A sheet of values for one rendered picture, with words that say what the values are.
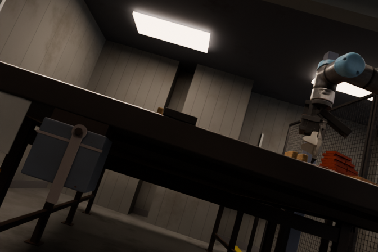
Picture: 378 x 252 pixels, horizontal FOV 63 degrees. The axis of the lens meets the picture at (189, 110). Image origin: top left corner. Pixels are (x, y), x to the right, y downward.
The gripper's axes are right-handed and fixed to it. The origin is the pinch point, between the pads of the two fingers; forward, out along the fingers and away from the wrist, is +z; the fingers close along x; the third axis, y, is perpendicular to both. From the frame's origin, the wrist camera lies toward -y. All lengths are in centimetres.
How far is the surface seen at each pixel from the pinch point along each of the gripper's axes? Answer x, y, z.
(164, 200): -417, 198, 55
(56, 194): 56, 48, 29
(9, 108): 59, 64, 16
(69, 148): 56, 48, 20
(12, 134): 58, 62, 21
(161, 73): -407, 279, -168
